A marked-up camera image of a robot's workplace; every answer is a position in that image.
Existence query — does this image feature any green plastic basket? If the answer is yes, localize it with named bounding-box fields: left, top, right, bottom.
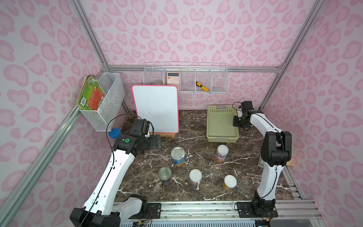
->
left=207, top=105, right=239, bottom=143

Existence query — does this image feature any blue lid pencil tube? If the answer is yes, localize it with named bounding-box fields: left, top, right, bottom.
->
left=108, top=128, right=121, bottom=139

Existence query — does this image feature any blue can silver top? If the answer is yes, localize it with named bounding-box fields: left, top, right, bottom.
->
left=171, top=147, right=186, bottom=167

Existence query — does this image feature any pink can white lid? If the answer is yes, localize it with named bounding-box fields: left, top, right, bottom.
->
left=215, top=145, right=229, bottom=164

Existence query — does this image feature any yellow can white lid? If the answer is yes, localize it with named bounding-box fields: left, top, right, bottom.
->
left=189, top=169, right=202, bottom=191

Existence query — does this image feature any orange can white lid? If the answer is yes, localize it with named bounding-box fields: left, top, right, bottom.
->
left=222, top=175, right=237, bottom=191

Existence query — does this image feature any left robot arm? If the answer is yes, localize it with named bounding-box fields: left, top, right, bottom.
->
left=70, top=116, right=161, bottom=227

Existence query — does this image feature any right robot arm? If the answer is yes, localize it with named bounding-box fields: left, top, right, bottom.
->
left=233, top=101, right=292, bottom=213

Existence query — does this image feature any wooden whiteboard stand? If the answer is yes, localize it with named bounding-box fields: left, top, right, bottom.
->
left=159, top=133, right=176, bottom=138

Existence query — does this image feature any dark can silver top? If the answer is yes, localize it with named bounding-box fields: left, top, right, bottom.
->
left=158, top=167, right=173, bottom=185

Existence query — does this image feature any pink framed whiteboard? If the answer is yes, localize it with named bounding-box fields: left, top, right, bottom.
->
left=132, top=85, right=180, bottom=134

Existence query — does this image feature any yellow black utility knife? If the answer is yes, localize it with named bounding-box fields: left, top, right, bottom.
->
left=196, top=82, right=209, bottom=92

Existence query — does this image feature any white orange calculator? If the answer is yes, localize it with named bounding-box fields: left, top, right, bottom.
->
left=166, top=72, right=180, bottom=87

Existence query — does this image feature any green red book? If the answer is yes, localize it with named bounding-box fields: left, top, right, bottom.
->
left=77, top=75, right=106, bottom=111

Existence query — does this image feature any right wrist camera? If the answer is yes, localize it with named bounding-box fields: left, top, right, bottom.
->
left=237, top=101, right=254, bottom=119

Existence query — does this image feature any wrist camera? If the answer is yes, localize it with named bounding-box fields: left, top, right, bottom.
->
left=130, top=119, right=150, bottom=137
left=237, top=101, right=254, bottom=119

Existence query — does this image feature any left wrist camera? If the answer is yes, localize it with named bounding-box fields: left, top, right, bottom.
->
left=130, top=119, right=150, bottom=137

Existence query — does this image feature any white mesh wall basket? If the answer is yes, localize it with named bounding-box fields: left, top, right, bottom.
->
left=80, top=72, right=126, bottom=131

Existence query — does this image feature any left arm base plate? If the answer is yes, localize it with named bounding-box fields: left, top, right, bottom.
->
left=130, top=202, right=161, bottom=219

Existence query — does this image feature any white wire wall rack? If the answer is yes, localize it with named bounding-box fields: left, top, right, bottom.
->
left=142, top=62, right=230, bottom=94

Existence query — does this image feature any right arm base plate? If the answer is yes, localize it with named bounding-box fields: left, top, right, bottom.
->
left=233, top=200, right=279, bottom=219

